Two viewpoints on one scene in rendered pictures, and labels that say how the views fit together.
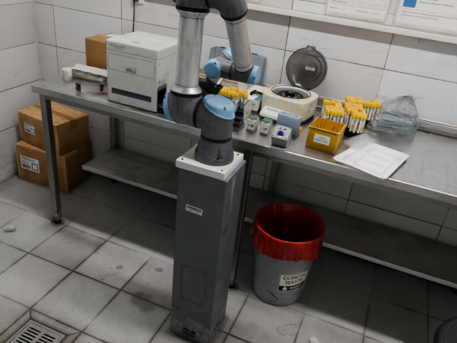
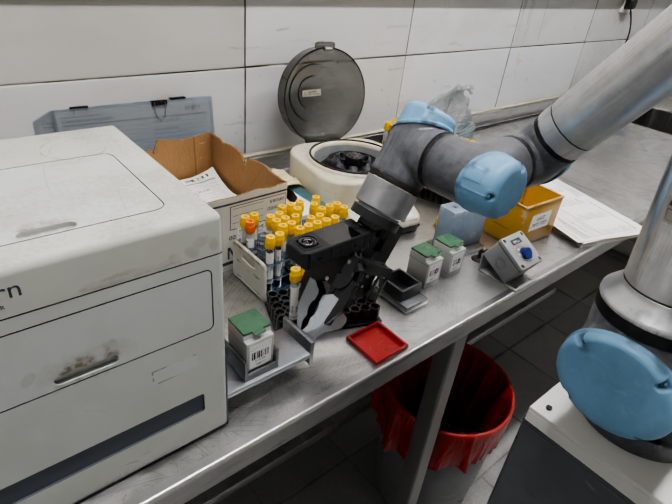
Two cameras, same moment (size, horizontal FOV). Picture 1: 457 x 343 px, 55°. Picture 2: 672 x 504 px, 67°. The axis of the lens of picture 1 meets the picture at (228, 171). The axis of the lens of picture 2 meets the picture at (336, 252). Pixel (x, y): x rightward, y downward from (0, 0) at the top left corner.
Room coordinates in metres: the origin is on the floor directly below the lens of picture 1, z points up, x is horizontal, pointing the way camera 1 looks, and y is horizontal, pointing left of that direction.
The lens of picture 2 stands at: (1.64, 0.69, 1.40)
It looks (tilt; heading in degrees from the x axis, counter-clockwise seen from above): 32 degrees down; 298
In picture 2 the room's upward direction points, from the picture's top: 6 degrees clockwise
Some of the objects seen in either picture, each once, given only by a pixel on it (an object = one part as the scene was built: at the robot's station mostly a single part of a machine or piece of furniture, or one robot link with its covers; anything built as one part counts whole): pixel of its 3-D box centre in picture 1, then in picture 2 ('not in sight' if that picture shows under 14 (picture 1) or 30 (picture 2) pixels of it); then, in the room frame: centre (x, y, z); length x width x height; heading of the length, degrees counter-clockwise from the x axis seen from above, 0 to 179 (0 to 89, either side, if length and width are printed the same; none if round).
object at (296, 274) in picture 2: not in sight; (324, 283); (1.96, 0.11, 0.93); 0.17 x 0.09 x 0.11; 49
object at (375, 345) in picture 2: not in sight; (377, 342); (1.85, 0.12, 0.88); 0.07 x 0.07 x 0.01; 71
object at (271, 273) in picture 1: (281, 254); (428, 435); (1.81, -0.33, 0.22); 0.38 x 0.37 x 0.44; 71
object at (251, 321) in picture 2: not in sight; (250, 323); (1.96, 0.30, 0.98); 0.05 x 0.04 x 0.01; 161
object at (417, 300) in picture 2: (236, 123); (399, 287); (1.88, -0.01, 0.89); 0.09 x 0.05 x 0.04; 161
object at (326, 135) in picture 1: (325, 135); (514, 209); (1.78, -0.40, 0.93); 0.13 x 0.13 x 0.10; 67
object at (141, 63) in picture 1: (149, 71); (63, 306); (2.10, 0.44, 1.03); 0.31 x 0.27 x 0.30; 71
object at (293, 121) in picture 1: (288, 124); (460, 226); (1.85, -0.24, 0.92); 0.10 x 0.07 x 0.10; 65
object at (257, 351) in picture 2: not in sight; (250, 343); (1.96, 0.30, 0.95); 0.05 x 0.04 x 0.06; 161
